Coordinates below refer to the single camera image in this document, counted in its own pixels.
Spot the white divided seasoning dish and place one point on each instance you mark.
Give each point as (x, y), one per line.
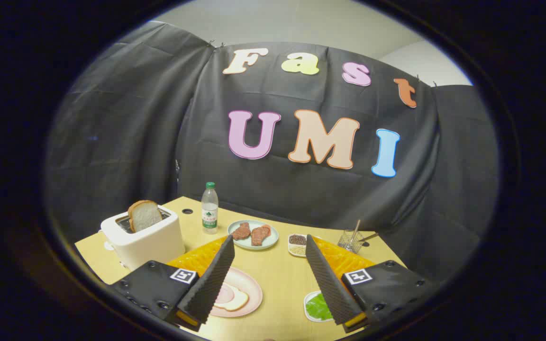
(296, 245)

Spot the clear water bottle green cap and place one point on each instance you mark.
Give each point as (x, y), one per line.
(210, 213)

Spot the small white dish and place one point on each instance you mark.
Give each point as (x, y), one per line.
(308, 297)

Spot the pink plate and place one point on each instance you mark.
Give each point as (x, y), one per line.
(250, 284)

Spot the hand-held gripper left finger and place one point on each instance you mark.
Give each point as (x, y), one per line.
(216, 279)

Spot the brown meat piece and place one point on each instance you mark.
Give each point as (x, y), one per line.
(259, 235)
(241, 231)

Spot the ribbed clear glass cup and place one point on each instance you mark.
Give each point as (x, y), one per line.
(350, 243)

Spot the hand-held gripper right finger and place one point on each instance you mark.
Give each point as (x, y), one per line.
(325, 279)

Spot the brown crust bread slice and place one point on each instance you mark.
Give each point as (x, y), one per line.
(145, 215)

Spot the pink ham slice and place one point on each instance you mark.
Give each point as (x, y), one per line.
(224, 293)

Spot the white toaster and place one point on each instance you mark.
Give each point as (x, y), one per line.
(150, 244)

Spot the light teal plate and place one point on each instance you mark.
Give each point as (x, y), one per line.
(273, 236)

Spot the pale bread slice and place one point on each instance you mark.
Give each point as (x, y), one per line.
(238, 301)

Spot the green lettuce leaf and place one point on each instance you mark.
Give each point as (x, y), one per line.
(317, 307)

